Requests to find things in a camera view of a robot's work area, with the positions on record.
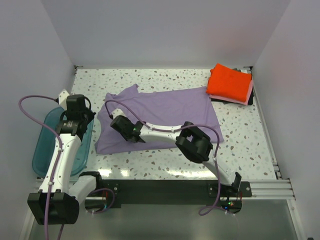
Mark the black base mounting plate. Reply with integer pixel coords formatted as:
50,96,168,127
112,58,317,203
84,179,253,210

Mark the folded orange t shirt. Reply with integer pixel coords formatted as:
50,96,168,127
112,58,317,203
206,63,252,102

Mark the aluminium frame rail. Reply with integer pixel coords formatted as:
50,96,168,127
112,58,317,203
249,179,296,200

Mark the teal plastic bin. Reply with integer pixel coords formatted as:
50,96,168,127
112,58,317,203
32,107,94,178

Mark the purple t shirt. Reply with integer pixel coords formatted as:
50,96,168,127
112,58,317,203
95,84,224,155

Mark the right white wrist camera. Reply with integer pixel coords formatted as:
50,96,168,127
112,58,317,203
111,108,124,118

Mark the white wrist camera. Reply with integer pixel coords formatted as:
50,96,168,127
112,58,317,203
111,108,124,118
57,89,70,110

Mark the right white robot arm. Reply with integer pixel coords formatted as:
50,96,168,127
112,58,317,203
110,114,242,197

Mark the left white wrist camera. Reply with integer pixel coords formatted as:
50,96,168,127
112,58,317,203
57,89,70,110

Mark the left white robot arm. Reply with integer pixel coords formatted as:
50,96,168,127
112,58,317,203
27,91,104,225

